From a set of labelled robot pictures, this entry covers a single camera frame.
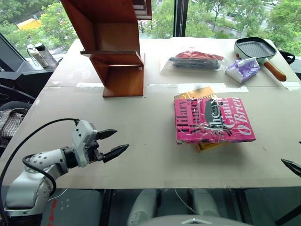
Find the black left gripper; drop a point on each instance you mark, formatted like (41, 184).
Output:
(93, 150)

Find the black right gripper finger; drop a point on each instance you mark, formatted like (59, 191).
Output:
(292, 166)

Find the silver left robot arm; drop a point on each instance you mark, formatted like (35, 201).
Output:
(35, 179)

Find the wooden book stand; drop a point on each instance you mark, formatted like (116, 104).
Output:
(117, 54)

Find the pink hardcover book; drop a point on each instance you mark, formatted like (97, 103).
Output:
(211, 120)

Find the yellow book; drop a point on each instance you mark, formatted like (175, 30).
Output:
(200, 93)

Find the silver rounded robot leg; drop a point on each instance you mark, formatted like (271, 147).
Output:
(142, 207)
(204, 202)

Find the checked cloth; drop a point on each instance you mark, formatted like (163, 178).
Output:
(10, 122)

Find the black chair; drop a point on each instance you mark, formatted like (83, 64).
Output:
(14, 96)

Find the clear bottle with black cap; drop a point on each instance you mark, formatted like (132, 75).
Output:
(48, 55)

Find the purple white plastic bag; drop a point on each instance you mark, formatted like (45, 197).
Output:
(243, 69)

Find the grey robot torso with emblem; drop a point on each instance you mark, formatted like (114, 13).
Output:
(195, 221)

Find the white bottle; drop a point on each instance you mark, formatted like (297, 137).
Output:
(38, 57)

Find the clear bag with red clothing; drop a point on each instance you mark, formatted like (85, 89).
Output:
(195, 60)

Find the black window pillar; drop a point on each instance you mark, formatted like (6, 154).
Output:
(180, 17)

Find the yellow vehicle outside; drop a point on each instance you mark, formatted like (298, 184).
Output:
(29, 24)

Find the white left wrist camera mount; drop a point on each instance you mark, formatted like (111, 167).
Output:
(82, 134)

